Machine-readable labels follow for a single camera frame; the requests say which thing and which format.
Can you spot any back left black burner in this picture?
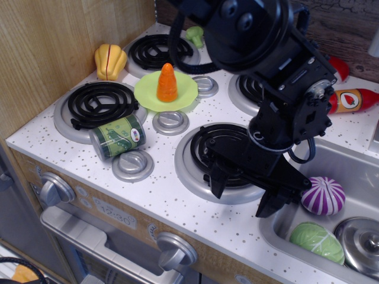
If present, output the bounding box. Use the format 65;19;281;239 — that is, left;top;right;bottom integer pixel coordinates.
124;34;200;71

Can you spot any red toy pepper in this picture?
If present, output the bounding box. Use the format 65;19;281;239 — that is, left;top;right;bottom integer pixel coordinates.
329;56;349;84

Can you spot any light green plate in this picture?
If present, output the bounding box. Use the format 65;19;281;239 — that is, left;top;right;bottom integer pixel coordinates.
134;71;198;112

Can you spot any silver stove top knob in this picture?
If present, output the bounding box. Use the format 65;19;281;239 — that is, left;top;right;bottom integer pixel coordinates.
112;150;155;183
192;75;219;99
152;111;190;136

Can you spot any silver oven dial left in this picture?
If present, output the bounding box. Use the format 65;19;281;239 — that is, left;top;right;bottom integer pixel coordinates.
40;172;76;206

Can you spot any red ketchup bottle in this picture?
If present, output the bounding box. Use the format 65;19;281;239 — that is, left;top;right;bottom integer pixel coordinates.
329;89;378;114

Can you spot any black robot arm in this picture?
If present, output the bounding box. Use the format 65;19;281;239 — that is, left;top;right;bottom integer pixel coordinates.
168;1;336;218

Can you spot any silver oven dial right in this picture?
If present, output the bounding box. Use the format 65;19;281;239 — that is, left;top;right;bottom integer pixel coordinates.
156;232;198;271

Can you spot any oven clock display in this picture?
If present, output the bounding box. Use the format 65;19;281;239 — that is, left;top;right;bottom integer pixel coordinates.
92;197;137;230

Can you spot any orange toy carrot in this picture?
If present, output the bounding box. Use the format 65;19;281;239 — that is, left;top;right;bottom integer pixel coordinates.
156;63;178;102

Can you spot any green toy cabbage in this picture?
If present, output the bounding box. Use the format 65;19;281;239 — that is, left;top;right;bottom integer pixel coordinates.
290;222;345;265

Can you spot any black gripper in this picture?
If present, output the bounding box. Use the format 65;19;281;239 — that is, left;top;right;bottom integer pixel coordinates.
203;127;311;218

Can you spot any front left black burner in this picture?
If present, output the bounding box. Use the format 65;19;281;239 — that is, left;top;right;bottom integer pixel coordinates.
67;82;139;130

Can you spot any silver oven door handle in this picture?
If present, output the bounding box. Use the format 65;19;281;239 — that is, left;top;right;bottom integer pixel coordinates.
40;207;184;283

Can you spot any silver sink basin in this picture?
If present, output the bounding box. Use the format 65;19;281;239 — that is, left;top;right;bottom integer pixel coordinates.
259;140;378;283

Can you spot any purple striped toy onion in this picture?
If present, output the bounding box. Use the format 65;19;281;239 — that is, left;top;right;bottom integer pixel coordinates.
301;176;346;216

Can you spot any black burner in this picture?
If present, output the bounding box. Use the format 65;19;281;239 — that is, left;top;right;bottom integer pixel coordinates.
190;124;249;189
67;82;139;130
124;34;200;71
238;75;264;103

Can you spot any back right black burner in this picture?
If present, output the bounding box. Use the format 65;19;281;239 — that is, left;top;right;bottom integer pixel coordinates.
238;75;264;103

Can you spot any front right black burner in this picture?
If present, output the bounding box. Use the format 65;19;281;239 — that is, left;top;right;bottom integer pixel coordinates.
190;124;249;189

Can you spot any silver oven dial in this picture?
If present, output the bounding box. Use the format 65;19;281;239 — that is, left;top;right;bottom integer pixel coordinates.
40;172;76;206
156;232;198;271

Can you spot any green pickle can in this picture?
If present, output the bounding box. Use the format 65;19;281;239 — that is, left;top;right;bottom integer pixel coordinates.
89;114;146;161

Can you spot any yellow toy squash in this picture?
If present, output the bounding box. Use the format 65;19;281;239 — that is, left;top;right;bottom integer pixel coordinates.
94;44;127;80

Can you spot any yellow toy on floor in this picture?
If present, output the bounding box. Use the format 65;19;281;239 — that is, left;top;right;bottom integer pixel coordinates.
11;264;40;283

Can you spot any silver pot lid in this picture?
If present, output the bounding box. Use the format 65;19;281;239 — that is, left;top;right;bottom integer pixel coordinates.
334;217;378;280

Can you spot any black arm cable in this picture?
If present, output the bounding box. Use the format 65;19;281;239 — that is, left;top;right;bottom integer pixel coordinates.
167;11;221;75

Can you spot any green toy broccoli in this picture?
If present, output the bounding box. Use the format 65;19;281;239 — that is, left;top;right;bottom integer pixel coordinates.
185;26;204;49

